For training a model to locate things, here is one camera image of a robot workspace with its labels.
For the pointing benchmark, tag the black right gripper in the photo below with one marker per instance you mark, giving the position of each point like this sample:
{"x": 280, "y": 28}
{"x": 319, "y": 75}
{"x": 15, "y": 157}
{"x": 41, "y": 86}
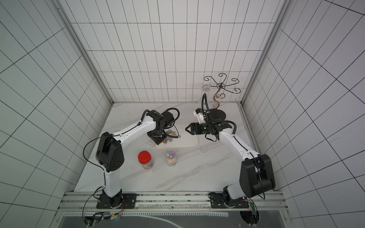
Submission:
{"x": 196, "y": 128}

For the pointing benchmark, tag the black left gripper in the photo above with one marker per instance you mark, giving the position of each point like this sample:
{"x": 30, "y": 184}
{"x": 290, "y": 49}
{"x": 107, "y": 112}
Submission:
{"x": 157, "y": 141}

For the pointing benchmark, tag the pile of colourful candies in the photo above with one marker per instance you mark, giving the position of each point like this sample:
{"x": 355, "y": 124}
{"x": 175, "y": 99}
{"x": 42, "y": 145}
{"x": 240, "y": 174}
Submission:
{"x": 169, "y": 134}

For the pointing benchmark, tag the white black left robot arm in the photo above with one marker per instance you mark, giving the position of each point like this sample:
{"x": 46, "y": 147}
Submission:
{"x": 109, "y": 152}

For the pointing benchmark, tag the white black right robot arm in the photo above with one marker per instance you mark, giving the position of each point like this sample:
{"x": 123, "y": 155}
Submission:
{"x": 256, "y": 171}

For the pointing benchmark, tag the open colourful candy jar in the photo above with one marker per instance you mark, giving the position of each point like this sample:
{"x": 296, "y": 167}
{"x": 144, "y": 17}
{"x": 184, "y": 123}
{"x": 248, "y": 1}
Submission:
{"x": 171, "y": 158}

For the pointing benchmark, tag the red lid candy jar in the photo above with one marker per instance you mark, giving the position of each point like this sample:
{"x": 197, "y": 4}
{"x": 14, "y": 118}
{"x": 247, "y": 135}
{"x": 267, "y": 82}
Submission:
{"x": 145, "y": 159}

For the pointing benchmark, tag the white cutting board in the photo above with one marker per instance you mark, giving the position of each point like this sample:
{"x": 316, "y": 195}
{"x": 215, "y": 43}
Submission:
{"x": 184, "y": 141}

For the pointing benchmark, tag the copper glass rack dark base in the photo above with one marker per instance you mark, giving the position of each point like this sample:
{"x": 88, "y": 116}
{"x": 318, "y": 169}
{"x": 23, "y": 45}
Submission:
{"x": 219, "y": 115}

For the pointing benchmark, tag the clear hanging wine glass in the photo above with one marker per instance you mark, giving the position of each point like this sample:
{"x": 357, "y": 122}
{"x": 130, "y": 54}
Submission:
{"x": 205, "y": 89}

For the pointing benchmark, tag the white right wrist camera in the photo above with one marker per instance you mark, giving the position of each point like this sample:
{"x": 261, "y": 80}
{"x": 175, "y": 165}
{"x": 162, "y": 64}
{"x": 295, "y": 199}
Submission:
{"x": 200, "y": 115}

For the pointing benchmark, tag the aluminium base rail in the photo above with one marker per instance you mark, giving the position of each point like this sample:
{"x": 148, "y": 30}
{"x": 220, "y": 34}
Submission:
{"x": 168, "y": 203}

